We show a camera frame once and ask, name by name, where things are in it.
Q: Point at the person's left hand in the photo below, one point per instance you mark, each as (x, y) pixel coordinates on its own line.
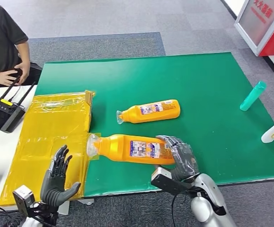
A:
(24, 70)

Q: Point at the yellow taped cardboard box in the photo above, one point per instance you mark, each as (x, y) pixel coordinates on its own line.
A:
(44, 131)

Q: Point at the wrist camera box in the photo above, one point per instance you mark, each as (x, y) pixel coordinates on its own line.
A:
(165, 181)
(23, 197)

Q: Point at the person's left forearm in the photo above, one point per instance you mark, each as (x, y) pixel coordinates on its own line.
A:
(23, 51)

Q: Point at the person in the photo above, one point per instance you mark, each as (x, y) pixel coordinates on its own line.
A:
(0, 37)

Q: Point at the red white sign stand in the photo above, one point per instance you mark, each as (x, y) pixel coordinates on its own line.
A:
(262, 22)

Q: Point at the orange bottle with clear cap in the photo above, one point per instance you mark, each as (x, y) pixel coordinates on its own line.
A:
(118, 148)
(151, 112)

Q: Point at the teal plastic bottle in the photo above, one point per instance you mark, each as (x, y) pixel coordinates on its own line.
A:
(253, 96)

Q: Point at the grey metal table bracket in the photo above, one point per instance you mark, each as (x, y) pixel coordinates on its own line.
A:
(86, 201)

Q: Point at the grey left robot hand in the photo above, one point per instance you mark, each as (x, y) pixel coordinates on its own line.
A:
(53, 188)

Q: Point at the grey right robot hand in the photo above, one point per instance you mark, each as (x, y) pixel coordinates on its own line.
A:
(184, 159)

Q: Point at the person's right hand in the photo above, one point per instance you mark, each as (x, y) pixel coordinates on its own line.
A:
(4, 78)

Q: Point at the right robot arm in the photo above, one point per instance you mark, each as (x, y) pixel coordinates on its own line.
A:
(207, 203)

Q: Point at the green table mat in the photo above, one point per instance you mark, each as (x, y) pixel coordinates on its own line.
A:
(198, 78)

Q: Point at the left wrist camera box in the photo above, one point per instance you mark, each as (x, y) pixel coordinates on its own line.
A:
(23, 197)

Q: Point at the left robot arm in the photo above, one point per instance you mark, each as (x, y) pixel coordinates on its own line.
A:
(42, 216)

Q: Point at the black remote controller with antennas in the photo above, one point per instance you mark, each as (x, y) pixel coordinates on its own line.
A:
(0, 116)

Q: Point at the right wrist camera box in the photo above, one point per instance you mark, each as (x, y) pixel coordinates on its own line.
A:
(165, 181)

